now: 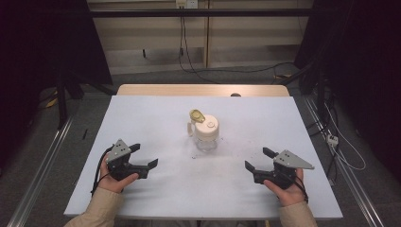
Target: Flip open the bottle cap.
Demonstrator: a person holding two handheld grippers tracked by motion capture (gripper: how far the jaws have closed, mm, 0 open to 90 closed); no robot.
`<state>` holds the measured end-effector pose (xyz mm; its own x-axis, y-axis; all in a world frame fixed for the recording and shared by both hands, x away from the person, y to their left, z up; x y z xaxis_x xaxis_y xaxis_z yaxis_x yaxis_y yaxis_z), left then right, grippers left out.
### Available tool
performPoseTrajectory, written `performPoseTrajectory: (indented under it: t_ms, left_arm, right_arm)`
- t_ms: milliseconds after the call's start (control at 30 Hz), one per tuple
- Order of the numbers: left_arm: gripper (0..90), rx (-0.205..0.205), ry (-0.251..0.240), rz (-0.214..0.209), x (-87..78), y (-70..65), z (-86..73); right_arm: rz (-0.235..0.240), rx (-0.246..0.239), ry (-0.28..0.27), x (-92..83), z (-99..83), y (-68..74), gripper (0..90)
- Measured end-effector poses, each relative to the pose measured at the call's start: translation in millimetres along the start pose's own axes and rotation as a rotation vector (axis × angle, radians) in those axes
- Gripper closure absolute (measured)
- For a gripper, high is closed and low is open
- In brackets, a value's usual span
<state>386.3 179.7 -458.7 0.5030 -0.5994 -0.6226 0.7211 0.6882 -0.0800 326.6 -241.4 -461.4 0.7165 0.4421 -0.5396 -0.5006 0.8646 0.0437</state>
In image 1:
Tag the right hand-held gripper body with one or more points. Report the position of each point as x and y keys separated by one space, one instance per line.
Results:
x=283 y=173

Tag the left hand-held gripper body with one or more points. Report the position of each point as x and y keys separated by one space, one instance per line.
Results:
x=121 y=164

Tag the glass jar with cream lid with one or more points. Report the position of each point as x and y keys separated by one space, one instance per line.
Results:
x=206 y=127

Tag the person's right hand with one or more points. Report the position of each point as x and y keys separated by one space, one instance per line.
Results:
x=290 y=195

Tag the person's left hand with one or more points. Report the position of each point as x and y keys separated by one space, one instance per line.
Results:
x=110 y=184

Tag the small black floor item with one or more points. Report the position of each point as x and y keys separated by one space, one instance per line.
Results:
x=84 y=134

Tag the white power strip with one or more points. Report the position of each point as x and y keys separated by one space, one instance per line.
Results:
x=332 y=140

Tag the black metal stand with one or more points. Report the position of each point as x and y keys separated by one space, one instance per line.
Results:
x=62 y=104
x=320 y=85

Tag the black curtain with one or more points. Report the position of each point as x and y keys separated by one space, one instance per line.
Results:
x=38 y=41
x=365 y=63

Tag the aluminium floor rail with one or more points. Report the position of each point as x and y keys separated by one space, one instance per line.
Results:
x=38 y=176
x=350 y=176

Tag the black horizontal frame bar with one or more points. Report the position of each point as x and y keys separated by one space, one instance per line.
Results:
x=189 y=13

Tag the white wall socket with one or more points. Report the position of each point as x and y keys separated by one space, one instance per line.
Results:
x=186 y=3

